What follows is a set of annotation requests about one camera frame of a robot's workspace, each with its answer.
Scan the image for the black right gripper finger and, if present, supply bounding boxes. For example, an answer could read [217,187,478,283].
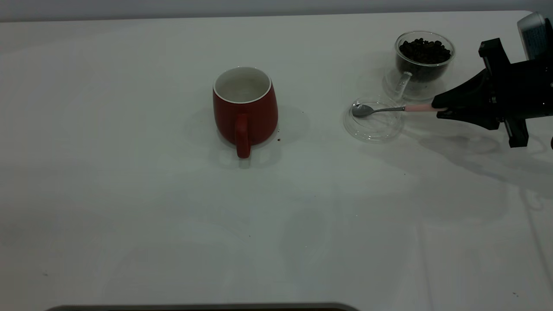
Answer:
[432,70,495,108]
[437,109,502,130]

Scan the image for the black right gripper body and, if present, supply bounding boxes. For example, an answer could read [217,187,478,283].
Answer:
[478,38,553,148]

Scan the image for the metal spoon with pink handle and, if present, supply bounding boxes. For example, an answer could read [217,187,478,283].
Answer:
[352,103,445,118]

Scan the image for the red ceramic cup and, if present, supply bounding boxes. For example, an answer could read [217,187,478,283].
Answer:
[212,66,279,159]

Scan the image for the dark coffee beans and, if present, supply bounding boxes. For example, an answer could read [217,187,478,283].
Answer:
[397,38,452,83]

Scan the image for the clear glass saucer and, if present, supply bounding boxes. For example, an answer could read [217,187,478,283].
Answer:
[343,98,405,143]

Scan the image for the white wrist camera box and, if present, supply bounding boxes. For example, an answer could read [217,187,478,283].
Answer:
[517,12,551,61]

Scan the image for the clear glass cup with handle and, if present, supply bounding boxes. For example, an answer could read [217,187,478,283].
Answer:
[384,31,456,104]

